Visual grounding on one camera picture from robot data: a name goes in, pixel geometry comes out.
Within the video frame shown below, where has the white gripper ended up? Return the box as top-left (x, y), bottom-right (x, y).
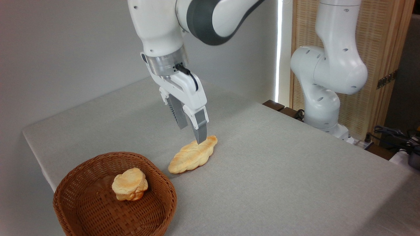
top-left (141, 52), bottom-right (209, 145)

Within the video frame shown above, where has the long braided bread loaf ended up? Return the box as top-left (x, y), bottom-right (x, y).
top-left (168, 135), bottom-right (218, 174)

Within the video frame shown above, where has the round bread bun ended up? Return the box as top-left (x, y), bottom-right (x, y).
top-left (112, 168), bottom-right (149, 201)

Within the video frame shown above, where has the brown wicker basket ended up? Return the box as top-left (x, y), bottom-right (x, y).
top-left (53, 151), bottom-right (178, 236)

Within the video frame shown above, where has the dark brown wooden ledge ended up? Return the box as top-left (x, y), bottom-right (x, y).
top-left (262, 100), bottom-right (397, 161)

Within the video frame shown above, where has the grey tablecloth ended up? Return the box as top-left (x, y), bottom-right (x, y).
top-left (22, 76), bottom-right (420, 236)

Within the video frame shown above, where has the white power strip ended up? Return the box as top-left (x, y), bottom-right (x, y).
top-left (348, 136), bottom-right (374, 150)

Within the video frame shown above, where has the dark metal screen hinge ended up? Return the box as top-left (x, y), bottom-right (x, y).
top-left (377, 70), bottom-right (398, 89)

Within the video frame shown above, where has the bamboo folding screen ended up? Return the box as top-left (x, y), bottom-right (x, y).
top-left (289, 0), bottom-right (415, 141)

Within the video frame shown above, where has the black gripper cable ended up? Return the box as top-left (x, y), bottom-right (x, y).
top-left (175, 63), bottom-right (199, 91)

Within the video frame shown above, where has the dark blue cable bundle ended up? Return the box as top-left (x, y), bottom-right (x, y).
top-left (373, 126), bottom-right (420, 146)

